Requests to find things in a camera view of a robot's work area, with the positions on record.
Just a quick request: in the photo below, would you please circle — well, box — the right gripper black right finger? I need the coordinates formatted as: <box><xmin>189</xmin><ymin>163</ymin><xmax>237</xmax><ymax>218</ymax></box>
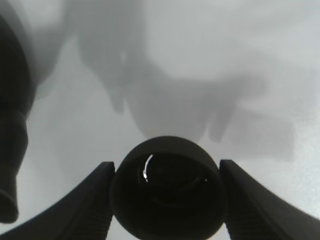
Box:
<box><xmin>219</xmin><ymin>159</ymin><xmax>320</xmax><ymax>240</ymax></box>

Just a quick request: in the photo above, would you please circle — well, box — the black round teapot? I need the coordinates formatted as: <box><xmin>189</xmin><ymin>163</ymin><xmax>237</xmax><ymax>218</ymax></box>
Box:
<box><xmin>0</xmin><ymin>0</ymin><xmax>36</xmax><ymax>224</ymax></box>

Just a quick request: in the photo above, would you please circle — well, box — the small black teacup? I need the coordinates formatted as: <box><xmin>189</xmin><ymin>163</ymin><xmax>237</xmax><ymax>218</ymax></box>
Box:
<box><xmin>109</xmin><ymin>136</ymin><xmax>227</xmax><ymax>240</ymax></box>

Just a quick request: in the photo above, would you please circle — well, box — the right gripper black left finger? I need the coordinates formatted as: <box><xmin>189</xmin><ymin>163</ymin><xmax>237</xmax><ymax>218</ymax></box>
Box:
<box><xmin>0</xmin><ymin>162</ymin><xmax>115</xmax><ymax>240</ymax></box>

